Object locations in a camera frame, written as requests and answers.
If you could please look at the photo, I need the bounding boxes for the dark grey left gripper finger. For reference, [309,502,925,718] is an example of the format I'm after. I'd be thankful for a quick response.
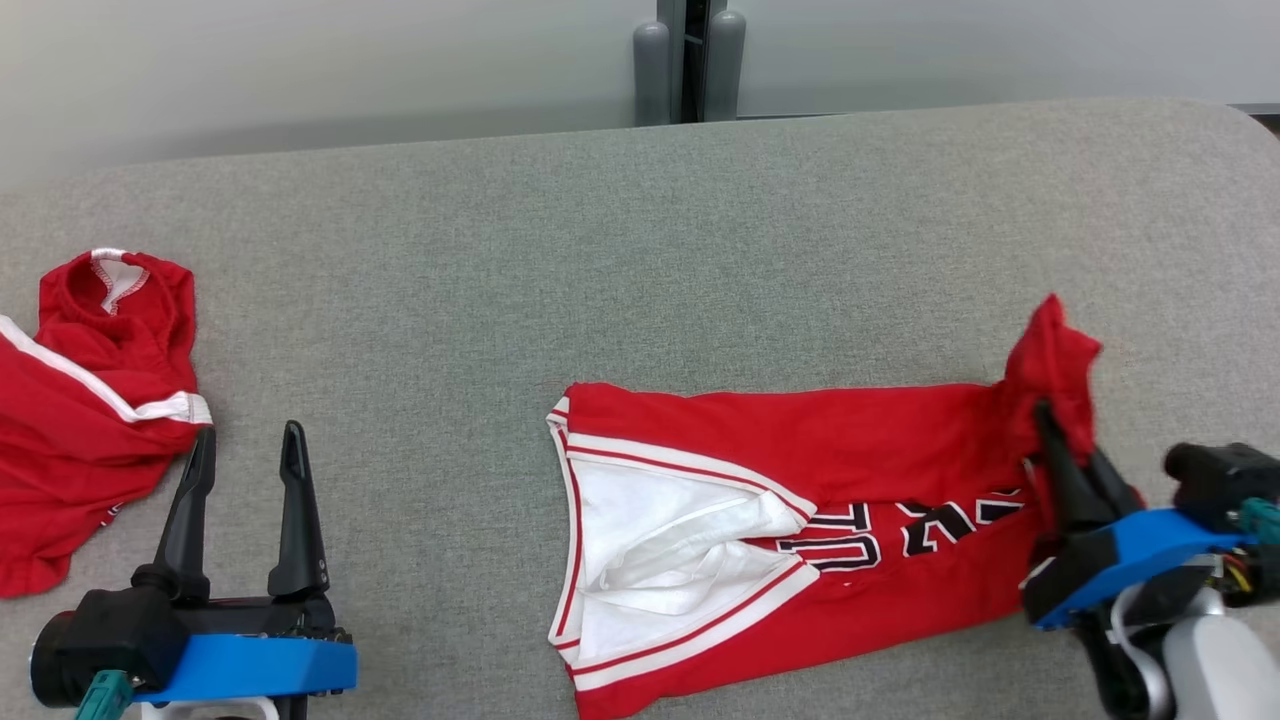
[132,428,217,601]
[267,421,331,599]

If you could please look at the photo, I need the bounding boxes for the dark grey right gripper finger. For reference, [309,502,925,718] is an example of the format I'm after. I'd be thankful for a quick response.
[1092,450,1146,521]
[1035,400,1113,541]

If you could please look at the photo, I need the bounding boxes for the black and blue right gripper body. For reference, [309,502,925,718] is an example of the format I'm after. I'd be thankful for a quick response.
[1022,510,1251,631]

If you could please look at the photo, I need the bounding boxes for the camera cable teal plug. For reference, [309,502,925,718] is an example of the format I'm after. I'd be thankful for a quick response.
[75,670,134,720]
[1238,498,1280,546]

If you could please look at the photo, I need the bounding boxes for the grey metal partition post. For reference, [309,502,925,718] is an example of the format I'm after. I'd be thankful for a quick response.
[657,0,728,123]

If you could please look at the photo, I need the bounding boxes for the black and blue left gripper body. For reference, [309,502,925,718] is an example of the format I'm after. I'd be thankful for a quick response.
[140,598,358,703]

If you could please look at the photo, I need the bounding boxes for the red shorts with white trim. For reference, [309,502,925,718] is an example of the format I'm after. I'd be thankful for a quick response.
[0,248,214,599]

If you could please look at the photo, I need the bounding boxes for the grey rounded post bumper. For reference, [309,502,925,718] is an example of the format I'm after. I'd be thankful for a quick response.
[632,22,671,126]
[707,10,748,123]

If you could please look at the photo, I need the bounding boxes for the red basketball jersey white sleeves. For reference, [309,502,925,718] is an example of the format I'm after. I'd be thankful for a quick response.
[546,293,1103,720]

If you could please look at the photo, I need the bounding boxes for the right camera cable teal plug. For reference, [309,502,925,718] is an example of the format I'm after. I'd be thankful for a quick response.
[1238,498,1280,546]

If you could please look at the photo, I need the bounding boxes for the left camera cable teal plug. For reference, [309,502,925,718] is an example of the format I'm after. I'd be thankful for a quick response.
[75,670,134,720]

